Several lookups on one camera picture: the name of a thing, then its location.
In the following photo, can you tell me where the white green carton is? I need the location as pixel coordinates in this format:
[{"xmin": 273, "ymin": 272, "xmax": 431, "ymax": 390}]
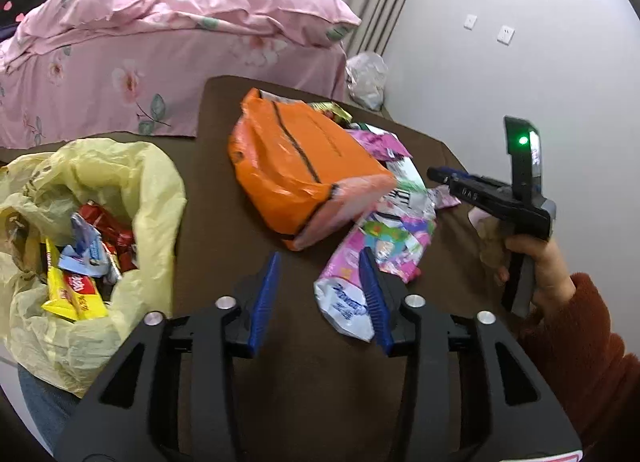
[{"xmin": 381, "ymin": 157, "xmax": 436, "ymax": 235}]

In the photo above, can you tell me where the colourful pink snack bag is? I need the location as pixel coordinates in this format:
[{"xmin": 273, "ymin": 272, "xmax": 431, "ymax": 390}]
[{"xmin": 314, "ymin": 211, "xmax": 435, "ymax": 343}]

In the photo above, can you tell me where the white plastic bag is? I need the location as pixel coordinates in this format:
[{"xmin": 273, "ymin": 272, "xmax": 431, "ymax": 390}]
[{"xmin": 346, "ymin": 51, "xmax": 388, "ymax": 112}]

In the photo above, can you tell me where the green yellow snack packet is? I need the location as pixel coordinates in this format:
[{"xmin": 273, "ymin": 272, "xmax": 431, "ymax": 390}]
[{"xmin": 309, "ymin": 102, "xmax": 352, "ymax": 127}]

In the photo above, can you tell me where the blue jeans leg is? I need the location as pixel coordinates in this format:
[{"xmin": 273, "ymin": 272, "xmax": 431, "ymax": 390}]
[{"xmin": 17, "ymin": 366, "xmax": 80, "ymax": 451}]

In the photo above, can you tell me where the person's right hand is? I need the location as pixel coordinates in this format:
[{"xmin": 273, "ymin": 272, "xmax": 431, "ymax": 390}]
[{"xmin": 469, "ymin": 208, "xmax": 576, "ymax": 318}]

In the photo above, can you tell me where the white wall switch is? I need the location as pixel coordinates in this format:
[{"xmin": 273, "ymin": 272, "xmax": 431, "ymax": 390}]
[{"xmin": 463, "ymin": 14, "xmax": 477, "ymax": 30}]

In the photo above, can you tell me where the orange plastic package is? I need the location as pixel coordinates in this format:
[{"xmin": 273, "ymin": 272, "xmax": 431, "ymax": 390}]
[{"xmin": 228, "ymin": 88, "xmax": 397, "ymax": 251}]

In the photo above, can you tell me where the pink floral bed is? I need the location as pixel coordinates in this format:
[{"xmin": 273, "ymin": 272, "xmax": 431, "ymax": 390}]
[{"xmin": 1, "ymin": 0, "xmax": 360, "ymax": 150}]

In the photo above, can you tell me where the blue snack wrapper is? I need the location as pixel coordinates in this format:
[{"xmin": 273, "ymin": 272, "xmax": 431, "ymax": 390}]
[{"xmin": 58, "ymin": 213, "xmax": 122, "ymax": 285}]

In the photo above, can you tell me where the yellow chip bag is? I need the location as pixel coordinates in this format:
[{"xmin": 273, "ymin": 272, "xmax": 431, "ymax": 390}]
[{"xmin": 41, "ymin": 237, "xmax": 107, "ymax": 322}]

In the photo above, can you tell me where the yellow pink snack bag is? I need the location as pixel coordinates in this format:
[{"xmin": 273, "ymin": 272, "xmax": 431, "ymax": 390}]
[{"xmin": 347, "ymin": 129, "xmax": 412, "ymax": 162}]

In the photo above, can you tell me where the white wall socket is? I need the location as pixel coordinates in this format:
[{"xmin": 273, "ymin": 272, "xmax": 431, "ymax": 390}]
[{"xmin": 497, "ymin": 25, "xmax": 515, "ymax": 46}]

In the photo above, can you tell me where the pink candy wrapper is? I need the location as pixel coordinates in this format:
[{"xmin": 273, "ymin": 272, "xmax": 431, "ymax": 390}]
[{"xmin": 427, "ymin": 185, "xmax": 461, "ymax": 211}]

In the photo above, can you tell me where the red knit sleeve forearm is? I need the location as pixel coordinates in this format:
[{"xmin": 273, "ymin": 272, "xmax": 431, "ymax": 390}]
[{"xmin": 518, "ymin": 273, "xmax": 639, "ymax": 461}]

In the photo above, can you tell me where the yellow trash bag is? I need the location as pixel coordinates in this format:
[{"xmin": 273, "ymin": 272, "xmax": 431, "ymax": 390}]
[{"xmin": 1, "ymin": 138, "xmax": 186, "ymax": 396}]

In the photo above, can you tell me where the red snack wrapper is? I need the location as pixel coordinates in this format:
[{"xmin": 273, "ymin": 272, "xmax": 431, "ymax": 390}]
[{"xmin": 78, "ymin": 201, "xmax": 137, "ymax": 272}]

